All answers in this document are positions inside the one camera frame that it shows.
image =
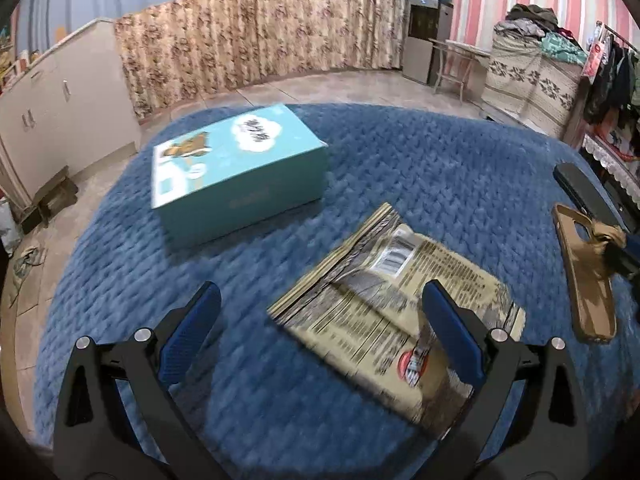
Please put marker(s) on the grey cloth on floor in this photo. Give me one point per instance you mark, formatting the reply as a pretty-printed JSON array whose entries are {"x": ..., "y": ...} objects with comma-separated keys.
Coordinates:
[{"x": 27, "y": 260}]

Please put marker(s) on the small round side table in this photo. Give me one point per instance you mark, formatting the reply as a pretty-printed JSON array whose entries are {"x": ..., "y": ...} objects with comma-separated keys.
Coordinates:
[{"x": 460, "y": 50}]

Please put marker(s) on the black phone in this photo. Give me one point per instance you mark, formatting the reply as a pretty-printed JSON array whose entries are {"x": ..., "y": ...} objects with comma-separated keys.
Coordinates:
[{"x": 585, "y": 187}]

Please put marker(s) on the pile of folded clothes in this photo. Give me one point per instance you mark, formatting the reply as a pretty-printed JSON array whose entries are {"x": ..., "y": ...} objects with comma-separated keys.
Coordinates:
[{"x": 535, "y": 25}]

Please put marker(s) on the pink hanging bag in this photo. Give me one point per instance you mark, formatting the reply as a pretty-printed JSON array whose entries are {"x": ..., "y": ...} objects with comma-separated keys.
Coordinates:
[{"x": 594, "y": 57}]

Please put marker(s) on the tan phone case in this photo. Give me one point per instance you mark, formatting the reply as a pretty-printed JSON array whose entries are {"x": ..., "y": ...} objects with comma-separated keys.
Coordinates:
[{"x": 582, "y": 280}]

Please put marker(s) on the small wooden stool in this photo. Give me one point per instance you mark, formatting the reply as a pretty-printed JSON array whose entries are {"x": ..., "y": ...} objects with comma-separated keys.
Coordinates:
[{"x": 50, "y": 197}]

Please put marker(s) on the low stand with lace cloth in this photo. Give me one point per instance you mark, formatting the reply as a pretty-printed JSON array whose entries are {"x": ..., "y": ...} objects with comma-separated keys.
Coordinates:
[{"x": 610, "y": 155}]

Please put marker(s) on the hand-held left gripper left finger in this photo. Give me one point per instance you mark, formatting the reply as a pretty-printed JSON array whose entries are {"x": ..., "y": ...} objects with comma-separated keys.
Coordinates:
[{"x": 192, "y": 330}]

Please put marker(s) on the grey water dispenser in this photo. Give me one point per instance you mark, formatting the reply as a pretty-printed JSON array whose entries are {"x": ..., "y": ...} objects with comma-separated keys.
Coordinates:
[{"x": 425, "y": 45}]

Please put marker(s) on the row of hanging clothes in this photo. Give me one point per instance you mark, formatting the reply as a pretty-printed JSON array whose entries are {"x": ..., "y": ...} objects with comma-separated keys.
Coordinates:
[{"x": 615, "y": 85}]

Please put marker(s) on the beige printed food bag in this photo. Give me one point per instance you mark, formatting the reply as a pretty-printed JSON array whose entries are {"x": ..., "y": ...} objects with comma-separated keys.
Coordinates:
[{"x": 370, "y": 305}]

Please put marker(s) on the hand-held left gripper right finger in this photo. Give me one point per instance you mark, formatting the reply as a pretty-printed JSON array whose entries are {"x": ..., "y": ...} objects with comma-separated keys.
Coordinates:
[{"x": 450, "y": 330}]

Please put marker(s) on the teal printed cardboard box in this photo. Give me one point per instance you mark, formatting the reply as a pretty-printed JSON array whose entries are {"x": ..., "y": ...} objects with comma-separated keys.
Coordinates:
[{"x": 235, "y": 170}]

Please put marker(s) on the blue and floral curtain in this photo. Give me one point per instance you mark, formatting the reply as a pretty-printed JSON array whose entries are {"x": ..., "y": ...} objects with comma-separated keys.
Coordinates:
[{"x": 250, "y": 35}]

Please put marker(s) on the blue knitted blanket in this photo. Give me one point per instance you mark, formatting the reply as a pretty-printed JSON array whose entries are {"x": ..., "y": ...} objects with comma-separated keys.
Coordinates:
[{"x": 410, "y": 170}]

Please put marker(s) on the patterned cloth covered cabinet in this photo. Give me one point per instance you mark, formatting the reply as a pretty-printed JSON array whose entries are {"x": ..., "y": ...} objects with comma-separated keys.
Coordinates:
[{"x": 530, "y": 85}]

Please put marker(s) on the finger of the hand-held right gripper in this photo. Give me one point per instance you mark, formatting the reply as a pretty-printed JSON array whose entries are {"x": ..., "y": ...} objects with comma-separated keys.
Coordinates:
[{"x": 625, "y": 260}]

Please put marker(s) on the white cabinet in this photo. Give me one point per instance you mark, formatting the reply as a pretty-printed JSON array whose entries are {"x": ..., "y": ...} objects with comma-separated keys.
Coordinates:
[{"x": 65, "y": 110}]

